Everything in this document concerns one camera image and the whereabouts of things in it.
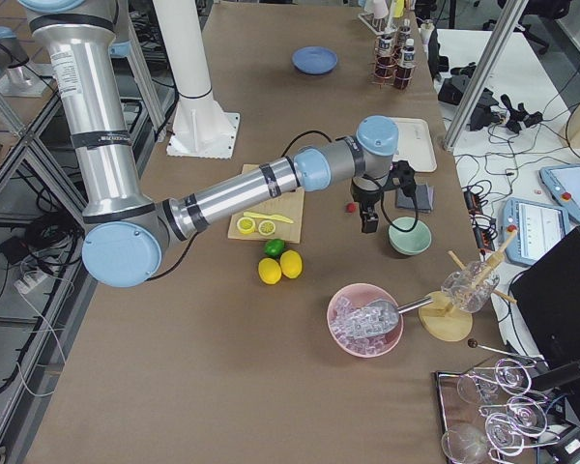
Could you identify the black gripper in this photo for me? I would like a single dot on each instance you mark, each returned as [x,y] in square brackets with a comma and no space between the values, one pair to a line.
[365,199]

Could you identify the upper lemon half slice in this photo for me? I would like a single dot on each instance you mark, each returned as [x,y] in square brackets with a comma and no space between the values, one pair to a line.
[266,227]

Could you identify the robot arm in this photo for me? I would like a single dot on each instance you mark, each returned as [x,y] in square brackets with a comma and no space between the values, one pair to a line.
[127,233]

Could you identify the front tea bottle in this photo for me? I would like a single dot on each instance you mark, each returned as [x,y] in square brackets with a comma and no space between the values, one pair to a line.
[405,65]

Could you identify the lower yellow lemon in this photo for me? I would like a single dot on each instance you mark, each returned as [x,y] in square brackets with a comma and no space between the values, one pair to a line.
[269,271]

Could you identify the lemon half slice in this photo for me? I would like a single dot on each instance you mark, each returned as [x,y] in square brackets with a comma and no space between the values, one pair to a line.
[246,225]
[266,227]

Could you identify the wooden cup tree stand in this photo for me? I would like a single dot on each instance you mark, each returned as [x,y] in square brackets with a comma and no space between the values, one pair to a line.
[442,318]

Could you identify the back left tea bottle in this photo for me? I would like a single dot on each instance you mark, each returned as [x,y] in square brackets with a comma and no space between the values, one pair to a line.
[404,32]

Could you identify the cream rabbit tray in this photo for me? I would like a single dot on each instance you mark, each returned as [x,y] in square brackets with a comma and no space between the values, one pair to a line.
[415,144]

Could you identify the copper wire bottle rack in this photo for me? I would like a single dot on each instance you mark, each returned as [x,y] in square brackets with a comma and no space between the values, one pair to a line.
[396,50]

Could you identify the far teach pendant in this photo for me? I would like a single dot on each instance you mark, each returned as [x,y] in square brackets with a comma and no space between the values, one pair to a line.
[563,183]

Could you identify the black laptop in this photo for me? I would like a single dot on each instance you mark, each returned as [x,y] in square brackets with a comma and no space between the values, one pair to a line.
[548,298]

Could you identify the yellow plastic knife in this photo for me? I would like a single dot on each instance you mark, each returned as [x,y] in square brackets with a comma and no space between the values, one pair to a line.
[273,217]

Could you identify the lower lemon half slice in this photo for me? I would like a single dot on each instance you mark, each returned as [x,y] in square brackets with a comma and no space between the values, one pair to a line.
[246,225]

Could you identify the upper yellow lemon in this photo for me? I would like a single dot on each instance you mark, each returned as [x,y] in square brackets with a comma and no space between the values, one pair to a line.
[291,264]

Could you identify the yellow lemon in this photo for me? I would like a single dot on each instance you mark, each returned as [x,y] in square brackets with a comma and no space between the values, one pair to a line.
[291,264]
[269,271]

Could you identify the pink ice bowl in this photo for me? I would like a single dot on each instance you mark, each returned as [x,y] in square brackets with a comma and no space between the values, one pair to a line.
[354,327]

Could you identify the aluminium frame post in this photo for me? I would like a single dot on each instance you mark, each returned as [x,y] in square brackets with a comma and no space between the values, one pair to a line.
[512,11]

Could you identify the green lime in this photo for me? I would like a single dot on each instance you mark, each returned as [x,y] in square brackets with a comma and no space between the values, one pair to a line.
[274,248]

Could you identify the grey folded cloth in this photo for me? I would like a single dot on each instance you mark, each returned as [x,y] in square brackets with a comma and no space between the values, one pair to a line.
[424,194]

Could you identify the mint green bowl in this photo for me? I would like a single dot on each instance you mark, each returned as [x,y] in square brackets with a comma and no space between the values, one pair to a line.
[409,237]

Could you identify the glass mug on stand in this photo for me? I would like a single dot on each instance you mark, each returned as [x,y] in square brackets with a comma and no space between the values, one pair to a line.
[469,289]

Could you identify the tea bottle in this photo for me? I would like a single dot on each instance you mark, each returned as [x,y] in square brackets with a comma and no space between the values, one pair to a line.
[404,32]
[384,63]
[405,65]

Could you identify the metal ice scoop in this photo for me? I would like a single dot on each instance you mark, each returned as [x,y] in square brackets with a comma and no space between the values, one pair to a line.
[382,314]

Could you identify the teach pendant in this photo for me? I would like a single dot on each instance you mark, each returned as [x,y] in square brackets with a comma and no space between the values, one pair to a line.
[563,183]
[538,228]

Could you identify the wire glass rack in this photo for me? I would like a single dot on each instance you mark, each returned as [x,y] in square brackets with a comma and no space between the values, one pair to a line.
[510,411]

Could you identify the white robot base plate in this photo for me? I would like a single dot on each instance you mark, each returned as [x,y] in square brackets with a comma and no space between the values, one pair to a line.
[207,137]

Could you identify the near teach pendant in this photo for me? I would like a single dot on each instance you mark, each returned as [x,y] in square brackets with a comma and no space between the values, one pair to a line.
[538,228]

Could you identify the back right tea bottle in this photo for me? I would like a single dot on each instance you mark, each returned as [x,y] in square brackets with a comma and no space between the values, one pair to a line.
[384,63]

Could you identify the blue round plate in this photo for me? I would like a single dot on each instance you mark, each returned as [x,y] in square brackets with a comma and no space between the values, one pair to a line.
[314,60]

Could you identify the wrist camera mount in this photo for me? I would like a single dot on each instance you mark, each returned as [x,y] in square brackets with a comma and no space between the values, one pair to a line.
[402,176]

